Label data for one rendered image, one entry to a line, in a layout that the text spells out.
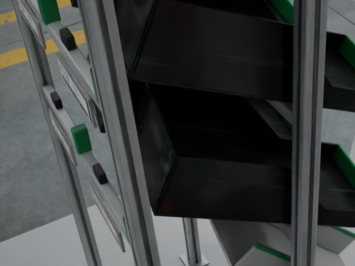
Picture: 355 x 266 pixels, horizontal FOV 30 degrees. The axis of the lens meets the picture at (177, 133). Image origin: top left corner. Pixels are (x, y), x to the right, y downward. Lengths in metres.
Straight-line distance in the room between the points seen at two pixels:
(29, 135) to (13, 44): 0.83
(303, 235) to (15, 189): 2.12
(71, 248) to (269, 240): 0.48
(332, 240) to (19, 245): 0.59
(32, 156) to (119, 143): 2.36
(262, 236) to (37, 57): 0.36
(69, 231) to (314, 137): 0.75
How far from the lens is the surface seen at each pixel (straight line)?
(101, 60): 0.46
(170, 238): 1.22
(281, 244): 0.89
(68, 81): 0.60
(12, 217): 2.61
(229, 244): 0.78
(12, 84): 3.34
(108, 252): 1.22
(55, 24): 0.63
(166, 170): 0.62
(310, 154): 0.63
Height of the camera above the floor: 1.77
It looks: 39 degrees down
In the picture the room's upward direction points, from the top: 7 degrees counter-clockwise
